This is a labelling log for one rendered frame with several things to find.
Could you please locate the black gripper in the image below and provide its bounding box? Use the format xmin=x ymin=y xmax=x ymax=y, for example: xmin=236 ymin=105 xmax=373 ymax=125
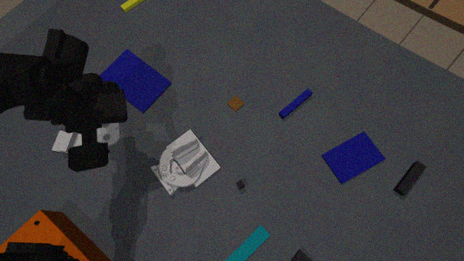
xmin=51 ymin=73 xmax=109 ymax=173

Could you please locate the yellow square rod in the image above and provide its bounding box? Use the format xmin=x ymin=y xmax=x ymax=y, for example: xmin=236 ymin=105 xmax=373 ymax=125
xmin=120 ymin=0 xmax=143 ymax=12

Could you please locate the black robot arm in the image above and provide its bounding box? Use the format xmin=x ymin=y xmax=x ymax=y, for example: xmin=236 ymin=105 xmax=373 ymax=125
xmin=0 ymin=28 xmax=127 ymax=261

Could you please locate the teal flat bar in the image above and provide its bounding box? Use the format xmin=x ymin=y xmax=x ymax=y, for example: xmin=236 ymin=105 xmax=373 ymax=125
xmin=226 ymin=225 xmax=270 ymax=261

